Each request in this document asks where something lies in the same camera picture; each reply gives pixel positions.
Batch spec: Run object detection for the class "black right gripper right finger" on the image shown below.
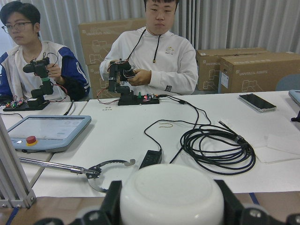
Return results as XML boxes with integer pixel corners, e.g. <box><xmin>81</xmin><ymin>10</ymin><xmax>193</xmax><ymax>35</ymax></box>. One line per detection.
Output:
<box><xmin>214</xmin><ymin>179</ymin><xmax>270</xmax><ymax>225</ymax></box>

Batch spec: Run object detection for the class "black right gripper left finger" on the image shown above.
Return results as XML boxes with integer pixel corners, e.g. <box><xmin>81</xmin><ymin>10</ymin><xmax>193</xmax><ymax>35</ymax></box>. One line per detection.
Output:
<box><xmin>77</xmin><ymin>180</ymin><xmax>122</xmax><ymax>225</ymax></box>

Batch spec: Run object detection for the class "white ikea cup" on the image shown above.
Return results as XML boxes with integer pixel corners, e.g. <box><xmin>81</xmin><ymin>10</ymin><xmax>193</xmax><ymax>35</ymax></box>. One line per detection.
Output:
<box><xmin>120</xmin><ymin>164</ymin><xmax>225</xmax><ymax>225</ymax></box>

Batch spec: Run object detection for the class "black power adapter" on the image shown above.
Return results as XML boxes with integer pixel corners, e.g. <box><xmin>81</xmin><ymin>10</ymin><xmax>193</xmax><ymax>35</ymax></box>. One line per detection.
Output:
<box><xmin>139</xmin><ymin>150</ymin><xmax>162</xmax><ymax>169</ymax></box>

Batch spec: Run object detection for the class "blue teach pendant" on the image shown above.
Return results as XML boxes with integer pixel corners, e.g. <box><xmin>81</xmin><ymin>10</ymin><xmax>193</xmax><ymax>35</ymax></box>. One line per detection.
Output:
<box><xmin>7</xmin><ymin>115</ymin><xmax>91</xmax><ymax>153</ymax></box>

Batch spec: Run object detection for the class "black smartphone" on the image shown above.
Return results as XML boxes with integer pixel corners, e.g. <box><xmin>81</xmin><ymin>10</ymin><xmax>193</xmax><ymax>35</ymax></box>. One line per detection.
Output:
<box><xmin>239</xmin><ymin>93</ymin><xmax>277</xmax><ymax>113</ymax></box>

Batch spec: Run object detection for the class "cardboard box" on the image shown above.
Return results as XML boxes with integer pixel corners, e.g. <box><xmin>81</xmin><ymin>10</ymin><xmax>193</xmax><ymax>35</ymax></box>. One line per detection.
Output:
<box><xmin>196</xmin><ymin>47</ymin><xmax>300</xmax><ymax>93</ymax></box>

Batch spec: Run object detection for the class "person in white hoodie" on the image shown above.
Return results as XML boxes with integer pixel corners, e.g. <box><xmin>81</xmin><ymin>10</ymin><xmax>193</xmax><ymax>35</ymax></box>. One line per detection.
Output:
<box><xmin>99</xmin><ymin>0</ymin><xmax>198</xmax><ymax>95</ymax></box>

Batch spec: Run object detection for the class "person with glasses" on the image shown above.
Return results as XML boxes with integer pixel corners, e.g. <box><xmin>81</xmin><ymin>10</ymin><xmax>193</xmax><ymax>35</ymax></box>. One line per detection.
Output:
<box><xmin>0</xmin><ymin>1</ymin><xmax>90</xmax><ymax>101</ymax></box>

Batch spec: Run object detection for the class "green handled reacher grabber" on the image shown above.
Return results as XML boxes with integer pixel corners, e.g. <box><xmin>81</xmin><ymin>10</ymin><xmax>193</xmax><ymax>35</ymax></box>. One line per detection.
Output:
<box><xmin>19</xmin><ymin>157</ymin><xmax>135</xmax><ymax>193</ymax></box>

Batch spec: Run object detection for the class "coiled black cable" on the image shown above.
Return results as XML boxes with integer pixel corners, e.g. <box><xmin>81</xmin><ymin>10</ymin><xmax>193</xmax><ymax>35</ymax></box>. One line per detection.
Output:
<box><xmin>170</xmin><ymin>120</ymin><xmax>256</xmax><ymax>176</ymax></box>

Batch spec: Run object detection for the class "aluminium frame post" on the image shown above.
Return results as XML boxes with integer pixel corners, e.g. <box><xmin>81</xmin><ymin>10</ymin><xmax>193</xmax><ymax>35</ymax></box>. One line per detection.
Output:
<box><xmin>0</xmin><ymin>120</ymin><xmax>36</xmax><ymax>208</ymax></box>

